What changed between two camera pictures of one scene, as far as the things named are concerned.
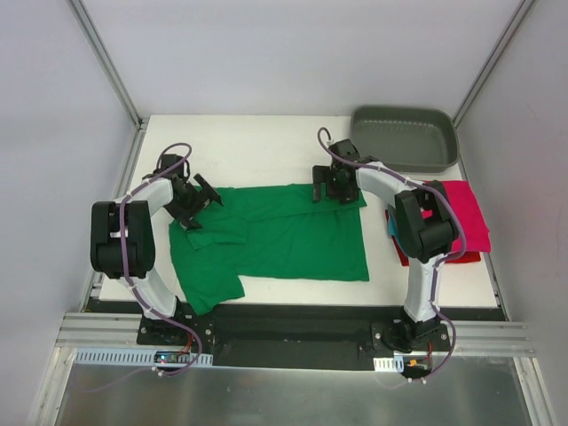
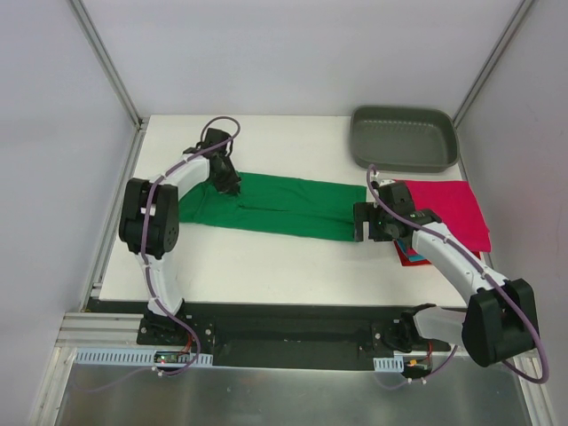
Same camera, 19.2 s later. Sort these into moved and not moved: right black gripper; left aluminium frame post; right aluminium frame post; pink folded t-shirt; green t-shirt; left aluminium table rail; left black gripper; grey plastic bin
Moved: green t-shirt; left black gripper; right black gripper
Not moved: pink folded t-shirt; right aluminium frame post; left aluminium table rail; left aluminium frame post; grey plastic bin
